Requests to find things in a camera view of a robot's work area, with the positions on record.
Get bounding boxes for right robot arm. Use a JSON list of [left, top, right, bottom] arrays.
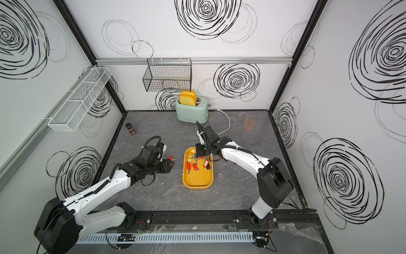
[[196, 122, 295, 224]]

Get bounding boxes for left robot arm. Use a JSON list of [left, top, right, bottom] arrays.
[[34, 142, 174, 254]]

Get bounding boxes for yellow plastic storage box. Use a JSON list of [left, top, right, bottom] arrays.
[[182, 147, 214, 189]]

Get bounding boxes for mint green toaster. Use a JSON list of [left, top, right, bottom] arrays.
[[175, 97, 209, 123]]

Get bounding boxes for small brown spice bottle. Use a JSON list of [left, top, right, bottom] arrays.
[[125, 123, 137, 137]]

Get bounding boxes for yellow toast slice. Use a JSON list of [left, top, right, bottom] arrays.
[[179, 90, 197, 106]]

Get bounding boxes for white toaster power cable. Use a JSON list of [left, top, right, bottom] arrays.
[[214, 107, 231, 137]]

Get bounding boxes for grey slotted cable duct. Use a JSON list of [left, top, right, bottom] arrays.
[[77, 232, 254, 244]]

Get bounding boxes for black wire wall basket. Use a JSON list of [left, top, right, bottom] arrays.
[[142, 58, 192, 92]]

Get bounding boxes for white mesh wall shelf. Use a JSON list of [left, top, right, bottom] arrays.
[[48, 67, 112, 132]]

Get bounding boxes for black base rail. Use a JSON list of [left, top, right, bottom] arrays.
[[120, 209, 319, 230]]

